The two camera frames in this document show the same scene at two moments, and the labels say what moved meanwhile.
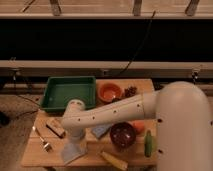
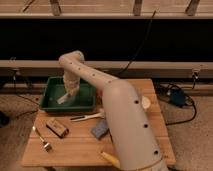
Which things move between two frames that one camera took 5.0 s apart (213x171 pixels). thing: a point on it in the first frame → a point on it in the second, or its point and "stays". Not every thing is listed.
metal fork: (45, 146) stays
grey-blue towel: (72, 151) → (66, 98)
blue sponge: (100, 130) stays
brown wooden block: (56, 128) stays
